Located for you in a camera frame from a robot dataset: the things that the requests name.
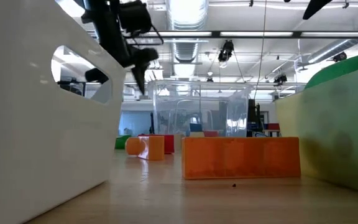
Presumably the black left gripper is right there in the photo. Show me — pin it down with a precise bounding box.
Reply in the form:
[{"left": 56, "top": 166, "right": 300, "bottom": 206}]
[{"left": 81, "top": 0, "right": 160, "bottom": 96}]

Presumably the white plastic bin with handle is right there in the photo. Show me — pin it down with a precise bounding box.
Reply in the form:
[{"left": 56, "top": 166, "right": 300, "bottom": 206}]
[{"left": 0, "top": 0, "right": 127, "bottom": 224}]

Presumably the black ceiling fixture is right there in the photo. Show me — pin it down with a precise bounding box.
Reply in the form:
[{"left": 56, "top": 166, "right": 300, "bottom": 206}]
[
  {"left": 333, "top": 51, "right": 348, "bottom": 63},
  {"left": 273, "top": 73, "right": 288, "bottom": 86}
]

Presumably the large yellow-green foam toy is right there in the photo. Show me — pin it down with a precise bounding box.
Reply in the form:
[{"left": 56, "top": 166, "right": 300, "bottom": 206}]
[{"left": 274, "top": 49, "right": 358, "bottom": 197}]

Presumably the black frame-mounted camera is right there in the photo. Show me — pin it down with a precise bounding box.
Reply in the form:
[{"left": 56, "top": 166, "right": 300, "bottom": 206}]
[{"left": 218, "top": 39, "right": 235, "bottom": 63}]

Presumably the large orange plastic block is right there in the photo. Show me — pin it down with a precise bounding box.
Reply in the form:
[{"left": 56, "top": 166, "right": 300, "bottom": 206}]
[{"left": 181, "top": 136, "right": 301, "bottom": 180}]

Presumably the green plastic block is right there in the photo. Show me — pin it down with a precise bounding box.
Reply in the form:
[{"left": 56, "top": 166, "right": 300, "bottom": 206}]
[{"left": 115, "top": 134, "right": 132, "bottom": 149}]

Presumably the clear plastic bin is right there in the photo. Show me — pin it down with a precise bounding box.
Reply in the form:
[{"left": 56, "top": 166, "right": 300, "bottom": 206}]
[{"left": 147, "top": 80, "right": 254, "bottom": 138}]

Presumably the black background equipment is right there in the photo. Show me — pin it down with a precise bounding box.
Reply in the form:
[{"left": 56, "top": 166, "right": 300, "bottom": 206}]
[{"left": 57, "top": 79, "right": 86, "bottom": 97}]

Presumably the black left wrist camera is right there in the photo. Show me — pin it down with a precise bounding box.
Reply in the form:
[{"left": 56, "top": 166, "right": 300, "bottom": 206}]
[{"left": 118, "top": 0, "right": 154, "bottom": 35}]

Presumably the yellow-orange block with stud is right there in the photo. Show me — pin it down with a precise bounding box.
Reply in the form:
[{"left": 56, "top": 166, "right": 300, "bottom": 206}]
[{"left": 125, "top": 136, "right": 165, "bottom": 161}]

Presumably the black frame crossbar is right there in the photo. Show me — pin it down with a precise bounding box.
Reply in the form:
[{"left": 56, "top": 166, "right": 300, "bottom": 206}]
[{"left": 126, "top": 30, "right": 358, "bottom": 39}]

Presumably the large red plastic block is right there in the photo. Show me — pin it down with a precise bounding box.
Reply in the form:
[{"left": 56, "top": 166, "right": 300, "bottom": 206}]
[{"left": 137, "top": 134, "right": 175, "bottom": 155}]

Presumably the black background machine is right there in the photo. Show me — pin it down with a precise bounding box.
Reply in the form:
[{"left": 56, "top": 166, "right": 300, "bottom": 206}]
[{"left": 246, "top": 99, "right": 263, "bottom": 138}]

